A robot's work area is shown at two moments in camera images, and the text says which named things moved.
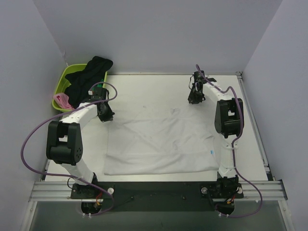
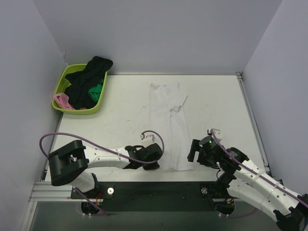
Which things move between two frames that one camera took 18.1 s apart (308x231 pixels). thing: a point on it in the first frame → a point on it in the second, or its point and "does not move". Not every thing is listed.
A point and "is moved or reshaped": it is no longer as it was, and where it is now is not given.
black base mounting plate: [158, 196] does not move
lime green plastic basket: [63, 83] does not move
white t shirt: [161, 141] is moved or reshaped
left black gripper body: [107, 114] → [151, 155]
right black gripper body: [195, 97] → [196, 151]
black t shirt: [80, 83] does not move
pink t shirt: [63, 100] does not move
